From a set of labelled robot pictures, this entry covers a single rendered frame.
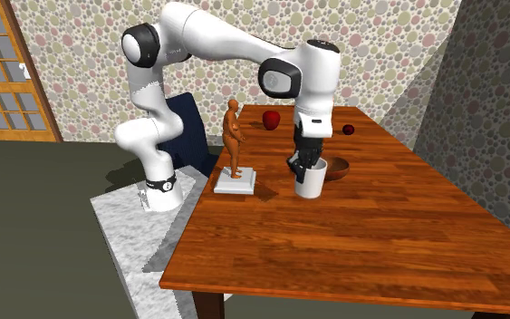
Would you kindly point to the wooden table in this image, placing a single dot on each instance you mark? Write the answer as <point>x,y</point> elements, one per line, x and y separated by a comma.
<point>347,229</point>

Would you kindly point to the brown wooden bowl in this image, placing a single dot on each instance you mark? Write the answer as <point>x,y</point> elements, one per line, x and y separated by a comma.
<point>337,168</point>

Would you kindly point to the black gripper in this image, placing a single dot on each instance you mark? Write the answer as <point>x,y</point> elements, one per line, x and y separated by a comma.
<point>306,146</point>

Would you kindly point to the dark blue chair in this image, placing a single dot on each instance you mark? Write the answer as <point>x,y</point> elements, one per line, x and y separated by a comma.
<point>190,132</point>

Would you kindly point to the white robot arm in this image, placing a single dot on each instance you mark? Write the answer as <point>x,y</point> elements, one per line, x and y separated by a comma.
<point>237,42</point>

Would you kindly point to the small dark red ball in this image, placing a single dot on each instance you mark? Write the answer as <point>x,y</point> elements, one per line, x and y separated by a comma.
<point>348,129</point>

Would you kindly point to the white cup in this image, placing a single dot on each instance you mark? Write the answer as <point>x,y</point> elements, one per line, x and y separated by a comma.
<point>312,182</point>

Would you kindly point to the grey marbled robot stand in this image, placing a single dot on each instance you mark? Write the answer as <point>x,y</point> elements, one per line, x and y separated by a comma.
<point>131,234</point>

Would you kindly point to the orange figure on white base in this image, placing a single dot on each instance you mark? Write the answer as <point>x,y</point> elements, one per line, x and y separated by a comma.
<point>234,152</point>

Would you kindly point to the wooden door with glass panes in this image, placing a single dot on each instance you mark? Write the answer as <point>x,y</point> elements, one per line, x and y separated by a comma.
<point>5,70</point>

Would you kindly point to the red apple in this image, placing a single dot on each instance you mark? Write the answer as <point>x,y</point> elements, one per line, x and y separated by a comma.
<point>271,119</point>

